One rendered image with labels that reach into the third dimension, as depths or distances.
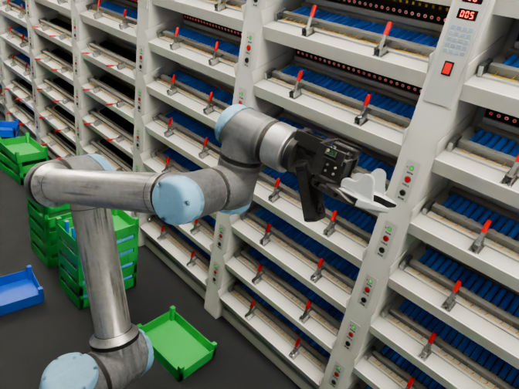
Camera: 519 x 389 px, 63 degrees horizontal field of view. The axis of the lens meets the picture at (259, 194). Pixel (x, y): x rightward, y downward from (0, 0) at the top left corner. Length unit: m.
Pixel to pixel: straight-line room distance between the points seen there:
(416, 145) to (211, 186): 0.64
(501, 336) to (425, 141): 0.56
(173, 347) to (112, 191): 1.19
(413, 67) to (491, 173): 0.34
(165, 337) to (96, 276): 0.76
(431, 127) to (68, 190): 0.92
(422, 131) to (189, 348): 1.34
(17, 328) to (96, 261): 0.88
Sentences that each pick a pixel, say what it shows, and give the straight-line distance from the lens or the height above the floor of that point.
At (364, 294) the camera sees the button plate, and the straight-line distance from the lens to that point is 1.46.
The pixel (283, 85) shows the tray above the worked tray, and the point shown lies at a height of 1.17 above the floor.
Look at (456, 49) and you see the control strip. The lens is 1.18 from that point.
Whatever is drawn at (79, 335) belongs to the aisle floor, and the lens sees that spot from 2.08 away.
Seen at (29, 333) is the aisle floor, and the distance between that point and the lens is 2.13.
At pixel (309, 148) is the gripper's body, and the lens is 0.78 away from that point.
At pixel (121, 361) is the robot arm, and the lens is 1.45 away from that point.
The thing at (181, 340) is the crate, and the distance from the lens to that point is 2.03.
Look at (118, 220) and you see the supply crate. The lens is 2.20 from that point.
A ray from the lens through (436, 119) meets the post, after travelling 1.21.
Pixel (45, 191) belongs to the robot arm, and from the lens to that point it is 1.17.
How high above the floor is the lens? 1.50
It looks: 27 degrees down
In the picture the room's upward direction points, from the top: 11 degrees clockwise
